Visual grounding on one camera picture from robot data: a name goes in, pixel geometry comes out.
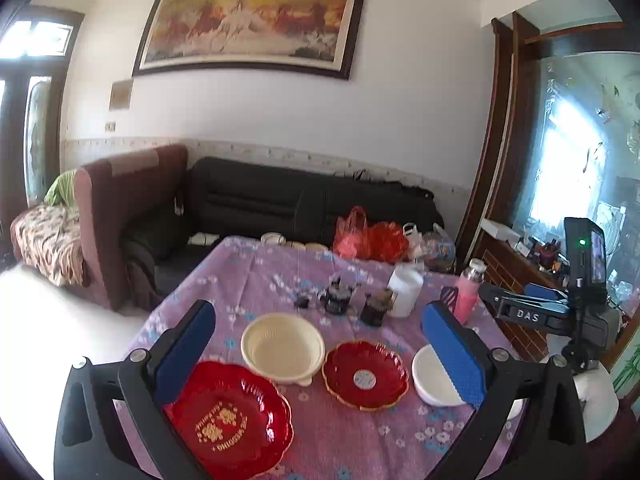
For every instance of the pink bottle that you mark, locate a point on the pink bottle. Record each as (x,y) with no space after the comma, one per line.
(467,300)

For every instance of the white plastic jar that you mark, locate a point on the white plastic jar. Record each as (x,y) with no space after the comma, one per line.
(405,290)

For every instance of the clear plastic bag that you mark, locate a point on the clear plastic bag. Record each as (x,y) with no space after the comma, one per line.
(440,252)

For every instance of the wall plaque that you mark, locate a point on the wall plaque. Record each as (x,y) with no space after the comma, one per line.
(120,95)

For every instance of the black labelled pump motor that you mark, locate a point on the black labelled pump motor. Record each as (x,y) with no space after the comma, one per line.
(336,300)

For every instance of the white box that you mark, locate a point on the white box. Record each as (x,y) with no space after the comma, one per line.
(500,229)

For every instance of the red plastic bag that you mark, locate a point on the red plastic bag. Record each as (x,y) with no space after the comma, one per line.
(370,240)

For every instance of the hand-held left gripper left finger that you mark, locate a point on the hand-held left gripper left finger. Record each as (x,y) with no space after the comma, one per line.
(182,350)

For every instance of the framed horse painting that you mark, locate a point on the framed horse painting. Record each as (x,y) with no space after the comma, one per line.
(250,20)

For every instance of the cream plastic bowl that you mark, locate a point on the cream plastic bowl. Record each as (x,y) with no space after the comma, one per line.
(282,345)

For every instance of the small black adapter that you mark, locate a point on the small black adapter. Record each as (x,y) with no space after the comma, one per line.
(301,302)

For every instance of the black sofa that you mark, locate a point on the black sofa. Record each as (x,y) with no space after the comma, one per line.
(250,200)

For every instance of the black bag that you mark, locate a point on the black bag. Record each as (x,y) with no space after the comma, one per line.
(395,190)

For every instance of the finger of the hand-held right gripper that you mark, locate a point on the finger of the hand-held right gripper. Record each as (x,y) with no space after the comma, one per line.
(515,310)
(542,291)

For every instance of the purple floral tablecloth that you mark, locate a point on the purple floral tablecloth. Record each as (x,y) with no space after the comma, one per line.
(280,280)

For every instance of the wooden glass door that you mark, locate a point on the wooden glass door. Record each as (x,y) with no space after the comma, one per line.
(56,110)

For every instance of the brown armchair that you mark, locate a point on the brown armchair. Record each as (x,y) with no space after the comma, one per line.
(130,195)

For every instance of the green cloth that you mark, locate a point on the green cloth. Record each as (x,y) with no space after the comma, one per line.
(62,187)

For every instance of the wooden frame glass panel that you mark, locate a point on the wooden frame glass panel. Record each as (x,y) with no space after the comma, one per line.
(565,135)

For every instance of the large red gold-print plate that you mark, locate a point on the large red gold-print plate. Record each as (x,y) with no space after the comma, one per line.
(235,410)

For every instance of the white foam bowl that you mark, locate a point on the white foam bowl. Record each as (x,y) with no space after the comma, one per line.
(432,375)

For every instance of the white round container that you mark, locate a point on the white round container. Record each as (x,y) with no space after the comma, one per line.
(597,405)

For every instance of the small red gold-rim plate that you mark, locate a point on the small red gold-rim plate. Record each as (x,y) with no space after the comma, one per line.
(380,365)

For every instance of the small cream bowl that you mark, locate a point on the small cream bowl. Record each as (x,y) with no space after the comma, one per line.
(272,238)
(316,248)

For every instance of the patterned brown blanket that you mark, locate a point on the patterned brown blanket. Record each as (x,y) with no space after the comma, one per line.
(50,240)

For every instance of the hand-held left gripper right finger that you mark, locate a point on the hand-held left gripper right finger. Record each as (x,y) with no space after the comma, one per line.
(452,355)

